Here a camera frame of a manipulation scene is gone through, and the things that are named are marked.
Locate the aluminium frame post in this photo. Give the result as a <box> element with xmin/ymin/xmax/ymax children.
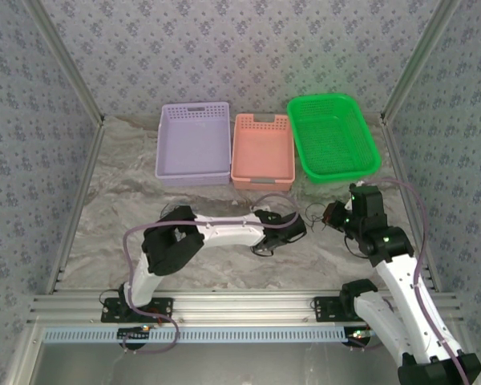
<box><xmin>379</xmin><ymin>0</ymin><xmax>464</xmax><ymax>124</ymax></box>
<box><xmin>23</xmin><ymin>0</ymin><xmax>106</xmax><ymax>125</ymax></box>

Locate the grey metal panel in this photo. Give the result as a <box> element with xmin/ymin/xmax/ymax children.
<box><xmin>7</xmin><ymin>325</ymin><xmax>478</xmax><ymax>385</ymax></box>

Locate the purple plastic basket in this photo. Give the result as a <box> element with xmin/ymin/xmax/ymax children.
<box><xmin>155</xmin><ymin>101</ymin><xmax>232</xmax><ymax>188</ymax></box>

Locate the small circuit board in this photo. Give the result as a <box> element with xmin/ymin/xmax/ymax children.
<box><xmin>118</xmin><ymin>326</ymin><xmax>152</xmax><ymax>342</ymax></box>
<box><xmin>344</xmin><ymin>327</ymin><xmax>376</xmax><ymax>347</ymax></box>

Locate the pink plastic basket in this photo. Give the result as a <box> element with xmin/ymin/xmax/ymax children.
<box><xmin>230</xmin><ymin>113</ymin><xmax>297</xmax><ymax>192</ymax></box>

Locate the light blue slotted cable duct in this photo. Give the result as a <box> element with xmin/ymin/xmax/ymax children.
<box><xmin>42</xmin><ymin>325</ymin><xmax>380</xmax><ymax>345</ymax></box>

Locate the aluminium table side rail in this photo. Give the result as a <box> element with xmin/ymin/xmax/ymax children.
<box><xmin>46</xmin><ymin>120</ymin><xmax>107</xmax><ymax>296</ymax></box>

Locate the right arm purple harness cable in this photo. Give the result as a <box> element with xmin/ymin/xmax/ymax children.
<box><xmin>350</xmin><ymin>177</ymin><xmax>472</xmax><ymax>385</ymax></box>

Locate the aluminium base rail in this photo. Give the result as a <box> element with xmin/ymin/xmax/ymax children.
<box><xmin>27</xmin><ymin>290</ymin><xmax>464</xmax><ymax>326</ymax></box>

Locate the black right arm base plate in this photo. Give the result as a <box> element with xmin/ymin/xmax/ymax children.
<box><xmin>313</xmin><ymin>296</ymin><xmax>370</xmax><ymax>324</ymax></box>

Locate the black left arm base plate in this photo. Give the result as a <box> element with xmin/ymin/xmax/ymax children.
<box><xmin>100</xmin><ymin>297</ymin><xmax>174</xmax><ymax>323</ymax></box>

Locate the green plastic basket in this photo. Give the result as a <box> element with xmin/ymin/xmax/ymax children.
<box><xmin>286</xmin><ymin>92</ymin><xmax>382</xmax><ymax>184</ymax></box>

